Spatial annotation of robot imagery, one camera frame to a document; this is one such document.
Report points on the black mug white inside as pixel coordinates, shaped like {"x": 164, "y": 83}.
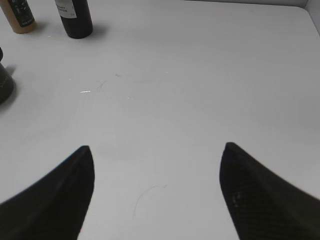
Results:
{"x": 6, "y": 84}

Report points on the dark red wine bottle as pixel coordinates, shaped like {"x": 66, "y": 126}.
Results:
{"x": 76, "y": 18}

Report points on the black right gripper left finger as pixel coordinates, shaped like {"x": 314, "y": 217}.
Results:
{"x": 54, "y": 207}

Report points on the orange juice bottle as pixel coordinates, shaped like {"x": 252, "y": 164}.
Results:
{"x": 19, "y": 15}

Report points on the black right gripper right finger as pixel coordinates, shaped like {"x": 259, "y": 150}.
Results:
{"x": 262, "y": 205}

